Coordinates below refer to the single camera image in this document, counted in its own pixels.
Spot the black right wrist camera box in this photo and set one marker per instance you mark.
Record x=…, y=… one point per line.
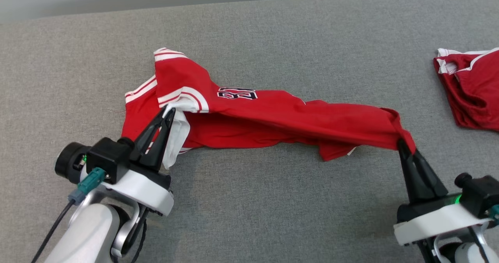
x=481, y=194

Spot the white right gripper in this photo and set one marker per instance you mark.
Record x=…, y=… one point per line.
x=432, y=222

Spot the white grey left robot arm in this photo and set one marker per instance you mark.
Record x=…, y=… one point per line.
x=89, y=231

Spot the red shorts white stripes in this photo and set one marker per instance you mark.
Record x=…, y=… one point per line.
x=475, y=95

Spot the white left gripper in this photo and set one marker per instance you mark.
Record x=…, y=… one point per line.
x=144, y=191

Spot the red jersey shirt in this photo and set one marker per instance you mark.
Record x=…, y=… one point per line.
x=273, y=114

